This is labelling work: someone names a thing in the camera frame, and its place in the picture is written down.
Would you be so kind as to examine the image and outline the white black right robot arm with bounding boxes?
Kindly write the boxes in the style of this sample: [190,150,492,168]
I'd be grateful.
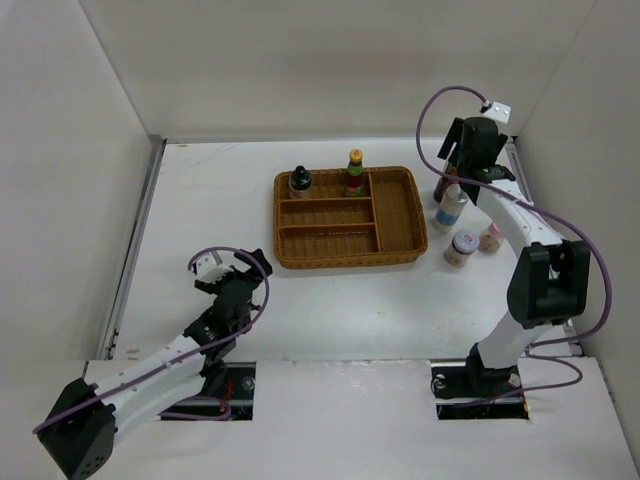
[432,117,591,399]

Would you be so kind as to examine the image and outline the small black-capped glass jar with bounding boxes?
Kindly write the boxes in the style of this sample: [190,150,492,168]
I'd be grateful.
[288,165,312,199]

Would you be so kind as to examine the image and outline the pink-lid spice jar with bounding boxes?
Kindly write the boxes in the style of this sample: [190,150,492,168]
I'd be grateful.
[478,223,504,254]

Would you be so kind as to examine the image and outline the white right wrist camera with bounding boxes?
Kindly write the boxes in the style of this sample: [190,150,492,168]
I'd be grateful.
[480,101,511,124]

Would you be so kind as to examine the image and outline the brown wicker divided tray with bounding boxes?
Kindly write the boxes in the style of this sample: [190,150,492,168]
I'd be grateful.
[273,166,428,269]

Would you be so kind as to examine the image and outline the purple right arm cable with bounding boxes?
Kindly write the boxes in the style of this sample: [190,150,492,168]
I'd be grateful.
[415,85,614,406]

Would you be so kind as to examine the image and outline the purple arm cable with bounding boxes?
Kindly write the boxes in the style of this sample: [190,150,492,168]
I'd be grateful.
[32,247,273,436]
[415,85,614,406]

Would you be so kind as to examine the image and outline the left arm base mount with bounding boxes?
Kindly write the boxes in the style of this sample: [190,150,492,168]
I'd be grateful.
[159,362,257,421]

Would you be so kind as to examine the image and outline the tall soy sauce bottle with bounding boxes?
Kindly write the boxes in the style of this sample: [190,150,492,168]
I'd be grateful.
[433,160,458,203]

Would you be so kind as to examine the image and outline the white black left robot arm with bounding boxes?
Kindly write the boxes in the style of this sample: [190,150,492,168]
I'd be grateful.
[33,247,273,479]

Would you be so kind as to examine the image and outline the silver-lid jar blue label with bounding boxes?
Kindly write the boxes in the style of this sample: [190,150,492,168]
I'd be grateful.
[432,183,469,233]

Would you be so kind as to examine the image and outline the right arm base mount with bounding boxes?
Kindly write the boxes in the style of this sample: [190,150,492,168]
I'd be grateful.
[430,362,529,421]

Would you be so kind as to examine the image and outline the red sauce bottle green label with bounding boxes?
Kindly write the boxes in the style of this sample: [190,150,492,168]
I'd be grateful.
[344,149,364,197]

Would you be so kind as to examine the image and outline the white-lid spice jar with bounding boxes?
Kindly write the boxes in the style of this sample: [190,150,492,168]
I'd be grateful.
[444,229,479,268]

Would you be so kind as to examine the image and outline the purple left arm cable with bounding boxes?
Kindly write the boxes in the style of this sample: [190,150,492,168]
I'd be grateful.
[32,247,273,436]

